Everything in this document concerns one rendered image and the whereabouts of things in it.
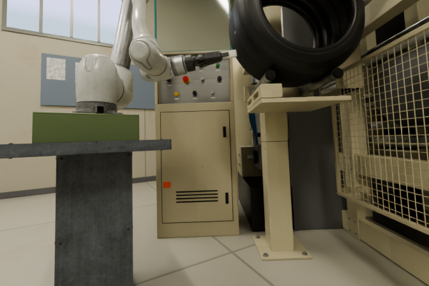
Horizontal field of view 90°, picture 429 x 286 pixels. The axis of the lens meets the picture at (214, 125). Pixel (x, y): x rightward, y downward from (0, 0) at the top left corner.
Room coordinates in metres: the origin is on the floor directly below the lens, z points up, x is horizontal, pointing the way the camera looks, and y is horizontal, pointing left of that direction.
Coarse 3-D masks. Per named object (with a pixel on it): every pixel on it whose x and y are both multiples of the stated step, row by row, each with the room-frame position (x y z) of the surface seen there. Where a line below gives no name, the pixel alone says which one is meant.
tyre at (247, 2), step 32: (256, 0) 0.81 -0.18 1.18; (288, 0) 1.12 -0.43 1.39; (320, 0) 1.08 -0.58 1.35; (352, 0) 0.86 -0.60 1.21; (256, 32) 0.82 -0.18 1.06; (320, 32) 1.13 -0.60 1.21; (352, 32) 0.85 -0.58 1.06; (256, 64) 0.93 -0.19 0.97; (288, 64) 0.84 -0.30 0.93; (320, 64) 0.84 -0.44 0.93
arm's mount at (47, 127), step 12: (36, 120) 0.71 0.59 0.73; (48, 120) 0.72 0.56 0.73; (60, 120) 0.74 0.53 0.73; (72, 120) 0.75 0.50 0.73; (84, 120) 0.77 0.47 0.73; (96, 120) 0.79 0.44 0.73; (108, 120) 0.81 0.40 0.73; (120, 120) 0.83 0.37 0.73; (132, 120) 0.85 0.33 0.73; (36, 132) 0.71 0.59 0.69; (48, 132) 0.72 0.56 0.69; (60, 132) 0.74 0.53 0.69; (72, 132) 0.75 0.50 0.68; (84, 132) 0.77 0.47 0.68; (96, 132) 0.79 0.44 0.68; (108, 132) 0.81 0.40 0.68; (120, 132) 0.83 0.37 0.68; (132, 132) 0.85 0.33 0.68
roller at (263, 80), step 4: (268, 72) 0.86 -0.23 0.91; (272, 72) 0.86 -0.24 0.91; (264, 76) 0.88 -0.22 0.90; (268, 76) 0.86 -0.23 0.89; (272, 76) 0.86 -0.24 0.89; (260, 80) 0.95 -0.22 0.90; (264, 80) 0.90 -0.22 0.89; (268, 80) 0.88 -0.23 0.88; (272, 80) 0.88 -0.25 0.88; (256, 88) 1.06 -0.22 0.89; (252, 92) 1.16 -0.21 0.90
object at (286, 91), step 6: (306, 84) 1.21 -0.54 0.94; (246, 90) 1.21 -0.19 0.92; (282, 90) 1.21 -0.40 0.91; (288, 90) 1.21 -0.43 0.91; (294, 90) 1.21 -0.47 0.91; (246, 96) 1.21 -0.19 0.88; (288, 96) 1.21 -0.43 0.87; (294, 96) 1.21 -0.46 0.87; (300, 96) 1.21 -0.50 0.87; (306, 96) 1.21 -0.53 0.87; (312, 96) 1.21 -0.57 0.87; (246, 102) 1.23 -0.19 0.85
